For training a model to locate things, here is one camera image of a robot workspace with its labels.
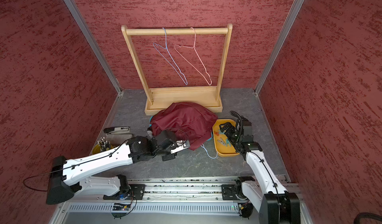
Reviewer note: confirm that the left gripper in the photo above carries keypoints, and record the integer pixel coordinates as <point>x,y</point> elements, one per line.
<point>168,157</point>

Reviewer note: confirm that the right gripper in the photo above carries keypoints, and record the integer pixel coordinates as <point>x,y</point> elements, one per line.
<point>228,133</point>

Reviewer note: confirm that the blue wire hanger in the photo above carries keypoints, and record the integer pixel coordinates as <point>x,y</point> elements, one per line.
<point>170,60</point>
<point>210,151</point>

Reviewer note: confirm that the maroon satin shirt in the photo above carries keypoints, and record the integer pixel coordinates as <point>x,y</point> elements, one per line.
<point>187,120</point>

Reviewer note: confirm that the pink wire hanger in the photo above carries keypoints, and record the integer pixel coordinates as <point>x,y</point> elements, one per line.
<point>191,56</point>

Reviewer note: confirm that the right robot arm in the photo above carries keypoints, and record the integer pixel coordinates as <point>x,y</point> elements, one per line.
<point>273,202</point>

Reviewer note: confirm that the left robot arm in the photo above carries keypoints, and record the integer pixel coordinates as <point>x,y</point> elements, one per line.
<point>79,177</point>

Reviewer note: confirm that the yellow plastic tray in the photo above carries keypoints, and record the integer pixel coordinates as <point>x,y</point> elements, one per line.
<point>223,151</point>

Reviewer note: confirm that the wooden clothes rack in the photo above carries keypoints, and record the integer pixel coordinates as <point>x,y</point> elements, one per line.
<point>159,99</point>

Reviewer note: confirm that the black stapler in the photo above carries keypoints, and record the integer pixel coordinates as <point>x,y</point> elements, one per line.
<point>117,130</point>

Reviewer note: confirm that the grey metal tin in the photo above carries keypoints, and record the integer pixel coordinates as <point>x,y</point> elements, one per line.
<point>118,139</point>

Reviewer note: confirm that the yellow cup with tools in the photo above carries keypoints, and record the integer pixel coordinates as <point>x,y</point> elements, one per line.
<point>102,145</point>

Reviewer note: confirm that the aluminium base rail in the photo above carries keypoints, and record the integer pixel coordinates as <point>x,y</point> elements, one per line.
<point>224,196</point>

